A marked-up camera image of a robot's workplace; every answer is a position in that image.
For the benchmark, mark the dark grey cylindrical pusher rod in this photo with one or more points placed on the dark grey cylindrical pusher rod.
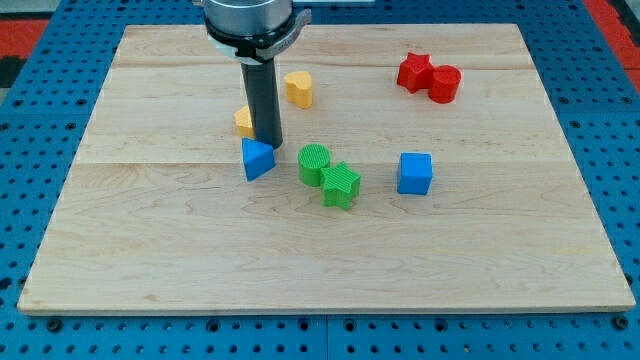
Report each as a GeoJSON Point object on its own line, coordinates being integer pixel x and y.
{"type": "Point", "coordinates": [262, 97]}

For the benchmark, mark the wooden board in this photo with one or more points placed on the wooden board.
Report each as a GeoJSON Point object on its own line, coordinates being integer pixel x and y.
{"type": "Point", "coordinates": [156, 216]}

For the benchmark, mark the yellow heart block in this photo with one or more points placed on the yellow heart block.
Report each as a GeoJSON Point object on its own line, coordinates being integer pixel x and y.
{"type": "Point", "coordinates": [299, 88]}

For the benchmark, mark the yellow pentagon block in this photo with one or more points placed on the yellow pentagon block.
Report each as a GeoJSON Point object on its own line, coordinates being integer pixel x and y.
{"type": "Point", "coordinates": [243, 121]}

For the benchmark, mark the blue triangle block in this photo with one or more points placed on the blue triangle block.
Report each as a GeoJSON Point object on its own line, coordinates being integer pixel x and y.
{"type": "Point", "coordinates": [258, 158]}

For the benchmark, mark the green cylinder block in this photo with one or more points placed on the green cylinder block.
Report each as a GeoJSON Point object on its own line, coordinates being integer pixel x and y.
{"type": "Point", "coordinates": [312, 158]}

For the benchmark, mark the green star block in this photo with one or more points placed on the green star block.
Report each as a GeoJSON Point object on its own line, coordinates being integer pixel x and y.
{"type": "Point", "coordinates": [340, 185]}

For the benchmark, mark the red star block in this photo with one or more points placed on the red star block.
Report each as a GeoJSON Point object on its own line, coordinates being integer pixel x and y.
{"type": "Point", "coordinates": [415, 72]}

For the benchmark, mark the blue cube block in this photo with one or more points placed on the blue cube block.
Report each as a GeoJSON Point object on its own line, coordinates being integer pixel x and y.
{"type": "Point", "coordinates": [415, 173]}

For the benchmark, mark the red cylinder block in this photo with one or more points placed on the red cylinder block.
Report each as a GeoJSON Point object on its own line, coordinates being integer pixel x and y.
{"type": "Point", "coordinates": [445, 83]}

